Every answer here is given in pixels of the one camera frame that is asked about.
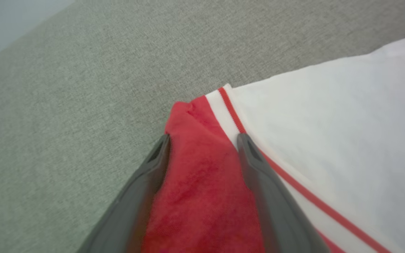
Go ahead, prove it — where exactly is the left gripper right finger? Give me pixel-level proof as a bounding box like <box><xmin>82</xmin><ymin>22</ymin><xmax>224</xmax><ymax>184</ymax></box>
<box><xmin>237</xmin><ymin>133</ymin><xmax>332</xmax><ymax>253</ymax></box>

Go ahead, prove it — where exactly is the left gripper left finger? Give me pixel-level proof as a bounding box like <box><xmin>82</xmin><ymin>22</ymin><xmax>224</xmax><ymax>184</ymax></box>
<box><xmin>76</xmin><ymin>134</ymin><xmax>172</xmax><ymax>253</ymax></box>

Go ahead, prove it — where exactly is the red white basketball jersey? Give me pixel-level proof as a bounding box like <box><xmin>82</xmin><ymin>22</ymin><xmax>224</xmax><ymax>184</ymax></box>
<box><xmin>141</xmin><ymin>19</ymin><xmax>405</xmax><ymax>253</ymax></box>

